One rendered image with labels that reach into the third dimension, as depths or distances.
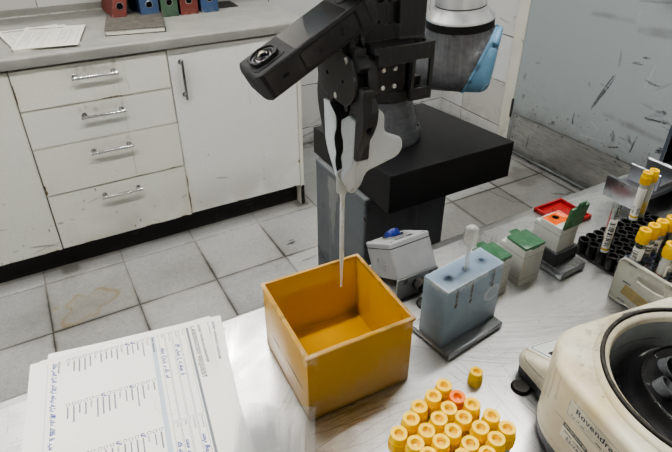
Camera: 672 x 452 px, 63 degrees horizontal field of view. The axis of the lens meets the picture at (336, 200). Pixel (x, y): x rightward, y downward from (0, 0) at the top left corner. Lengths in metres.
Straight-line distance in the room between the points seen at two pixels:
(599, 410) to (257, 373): 0.37
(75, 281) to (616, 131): 2.44
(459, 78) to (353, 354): 0.55
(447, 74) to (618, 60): 1.86
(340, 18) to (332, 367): 0.35
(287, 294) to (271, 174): 1.85
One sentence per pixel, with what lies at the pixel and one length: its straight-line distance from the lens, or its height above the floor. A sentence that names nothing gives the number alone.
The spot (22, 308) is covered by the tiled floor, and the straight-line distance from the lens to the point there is 2.37.
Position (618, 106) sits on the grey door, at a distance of 2.81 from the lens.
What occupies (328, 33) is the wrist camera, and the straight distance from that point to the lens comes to 0.46.
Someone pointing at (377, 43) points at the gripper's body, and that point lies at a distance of 0.48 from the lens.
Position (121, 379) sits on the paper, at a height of 0.89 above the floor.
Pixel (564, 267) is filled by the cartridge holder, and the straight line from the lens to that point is 0.89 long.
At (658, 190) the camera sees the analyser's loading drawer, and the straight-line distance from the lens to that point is 1.11.
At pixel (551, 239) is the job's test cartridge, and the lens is 0.87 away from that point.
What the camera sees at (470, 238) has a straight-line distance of 0.66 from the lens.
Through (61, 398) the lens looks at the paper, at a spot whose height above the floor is 0.89.
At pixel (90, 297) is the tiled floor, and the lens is 2.31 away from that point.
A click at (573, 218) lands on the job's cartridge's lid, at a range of 0.85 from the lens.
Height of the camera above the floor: 1.40
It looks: 31 degrees down
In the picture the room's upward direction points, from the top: straight up
